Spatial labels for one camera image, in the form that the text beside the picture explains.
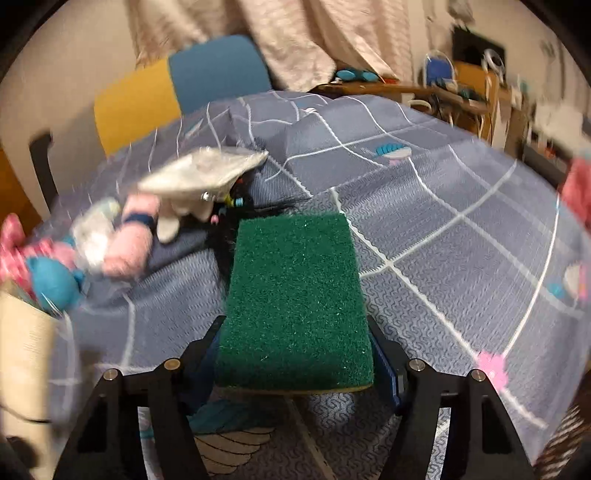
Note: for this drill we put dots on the small blue white fan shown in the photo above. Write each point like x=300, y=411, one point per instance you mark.
x=438, y=71

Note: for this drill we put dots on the black monitor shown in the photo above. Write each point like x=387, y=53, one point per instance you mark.
x=478, y=48

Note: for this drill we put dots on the white knit glove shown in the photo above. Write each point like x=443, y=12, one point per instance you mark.
x=178, y=217

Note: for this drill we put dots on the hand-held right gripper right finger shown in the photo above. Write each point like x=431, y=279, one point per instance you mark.
x=385, y=369

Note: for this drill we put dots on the wooden desk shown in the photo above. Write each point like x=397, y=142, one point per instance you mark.
x=397, y=87

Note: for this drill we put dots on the clear plastic bag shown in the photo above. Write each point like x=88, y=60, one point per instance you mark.
x=203, y=173

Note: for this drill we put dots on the blue plastic item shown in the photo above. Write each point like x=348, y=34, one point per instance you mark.
x=355, y=74

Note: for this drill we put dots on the pink cloth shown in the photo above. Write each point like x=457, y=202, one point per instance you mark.
x=577, y=189

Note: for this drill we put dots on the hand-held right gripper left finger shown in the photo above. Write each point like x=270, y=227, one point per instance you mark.
x=211, y=364

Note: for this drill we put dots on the pink checkered plush toy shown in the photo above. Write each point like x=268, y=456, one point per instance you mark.
x=18, y=258

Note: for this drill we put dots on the blue plush toy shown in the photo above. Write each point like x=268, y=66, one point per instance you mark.
x=51, y=281

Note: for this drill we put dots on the pink rolled sock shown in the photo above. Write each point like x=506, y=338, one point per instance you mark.
x=129, y=249

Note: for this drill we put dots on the yellow blue grey chair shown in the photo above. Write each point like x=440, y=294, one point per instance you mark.
x=138, y=101

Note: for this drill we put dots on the black wig with coloured beads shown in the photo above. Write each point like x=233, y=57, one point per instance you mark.
x=226, y=230

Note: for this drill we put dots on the pale patterned curtain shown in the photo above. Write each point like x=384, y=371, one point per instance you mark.
x=300, y=37

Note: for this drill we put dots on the green scouring sponge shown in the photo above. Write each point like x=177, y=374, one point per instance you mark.
x=293, y=300

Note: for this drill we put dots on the beige glittery bag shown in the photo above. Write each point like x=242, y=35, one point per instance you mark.
x=23, y=360

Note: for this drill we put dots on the wooden cabinet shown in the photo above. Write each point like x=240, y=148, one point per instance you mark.
x=14, y=189

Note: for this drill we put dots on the grey printed blanket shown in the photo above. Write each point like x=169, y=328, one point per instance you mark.
x=438, y=277

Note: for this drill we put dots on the dark perforated basket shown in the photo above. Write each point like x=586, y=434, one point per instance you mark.
x=561, y=447

